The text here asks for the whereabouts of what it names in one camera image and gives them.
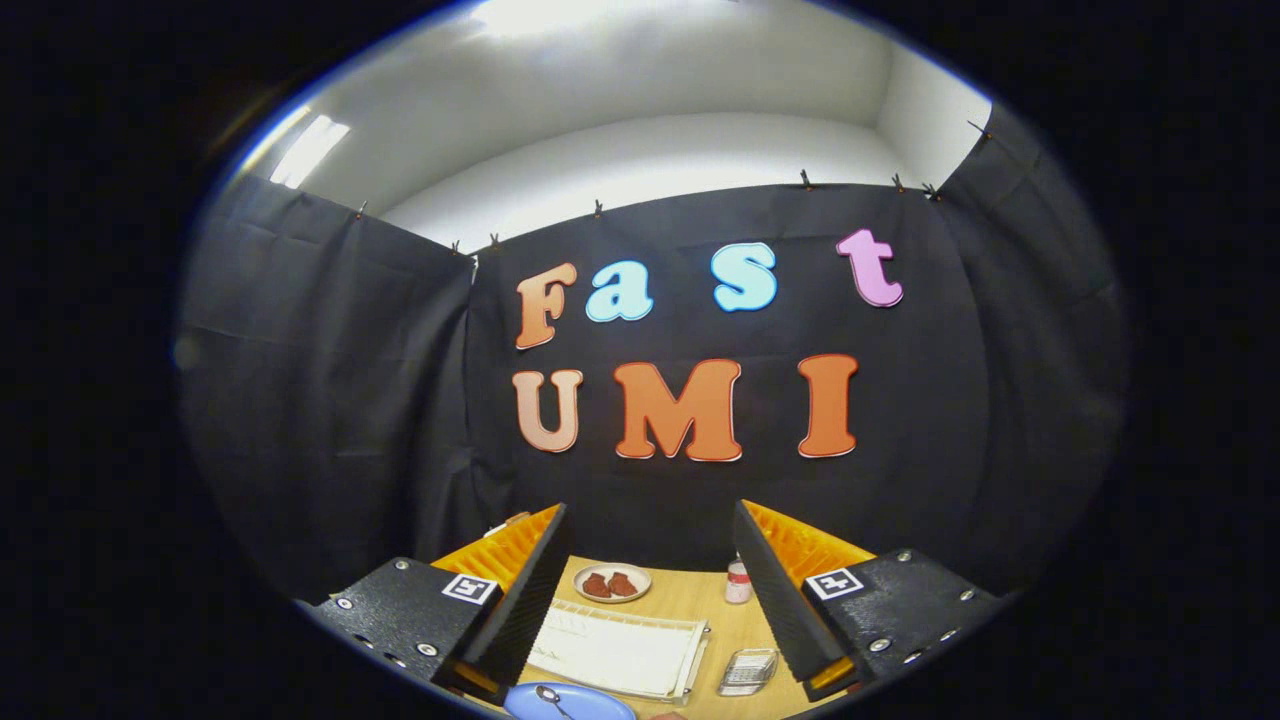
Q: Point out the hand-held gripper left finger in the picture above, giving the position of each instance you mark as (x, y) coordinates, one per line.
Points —
(528, 600)

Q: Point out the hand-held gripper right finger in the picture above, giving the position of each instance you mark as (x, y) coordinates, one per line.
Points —
(780, 600)

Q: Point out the small metal basket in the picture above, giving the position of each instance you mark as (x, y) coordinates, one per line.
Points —
(748, 670)

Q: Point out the blue plate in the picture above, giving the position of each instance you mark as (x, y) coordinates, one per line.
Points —
(600, 703)

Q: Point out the beige plate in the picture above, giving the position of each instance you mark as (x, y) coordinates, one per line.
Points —
(645, 582)

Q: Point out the clear plastic bottle red label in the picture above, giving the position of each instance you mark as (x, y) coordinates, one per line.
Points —
(738, 585)

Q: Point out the brown meat piece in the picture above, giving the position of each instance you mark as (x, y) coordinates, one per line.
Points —
(597, 585)
(623, 584)

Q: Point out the toast slice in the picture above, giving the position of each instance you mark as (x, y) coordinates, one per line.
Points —
(518, 518)

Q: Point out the narrow ceiling light panel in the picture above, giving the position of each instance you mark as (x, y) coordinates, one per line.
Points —
(310, 150)

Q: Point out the wide ceiling light panel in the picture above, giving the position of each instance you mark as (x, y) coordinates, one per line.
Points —
(600, 15)

